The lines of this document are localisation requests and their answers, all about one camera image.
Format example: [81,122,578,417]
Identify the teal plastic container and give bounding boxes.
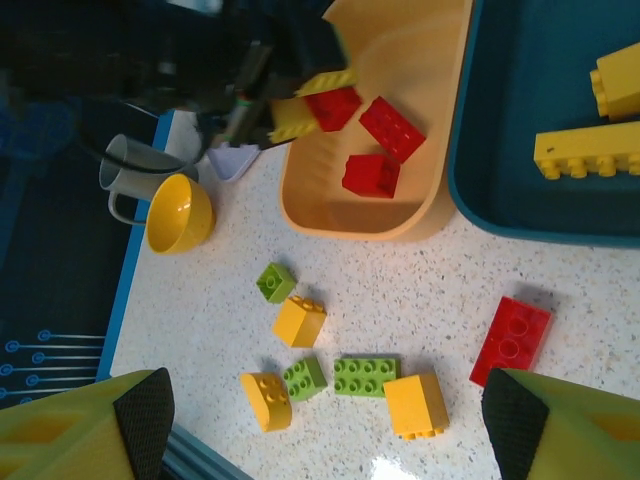
[447,0,640,249]

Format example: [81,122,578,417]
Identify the blue table edge strip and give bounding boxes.
[94,110,176,384]

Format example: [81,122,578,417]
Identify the curved yellow lego brick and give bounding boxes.
[239,372,294,434]

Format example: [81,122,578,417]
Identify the green two-by-four lego brick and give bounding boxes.
[333,355,402,399]

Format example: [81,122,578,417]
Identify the small green lego brick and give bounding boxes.
[282,355,329,403]
[255,261,296,305]

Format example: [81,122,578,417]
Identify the yellow bowl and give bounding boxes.
[146,173,216,256]

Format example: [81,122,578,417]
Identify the long yellow lego brick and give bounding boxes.
[533,119,640,180]

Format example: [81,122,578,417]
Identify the red two-by-four lego brick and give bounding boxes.
[469,295,553,387]

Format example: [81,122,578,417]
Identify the tan plastic container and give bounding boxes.
[278,0,475,242]

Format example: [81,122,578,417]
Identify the yellow-green right gripper right finger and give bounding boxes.
[482,367,640,480]

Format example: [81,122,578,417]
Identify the grey mug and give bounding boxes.
[98,133,201,226]

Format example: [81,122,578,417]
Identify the aluminium front rail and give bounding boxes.
[159,424,261,480]

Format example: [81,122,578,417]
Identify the yellow-green right gripper left finger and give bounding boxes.
[0,367,176,480]

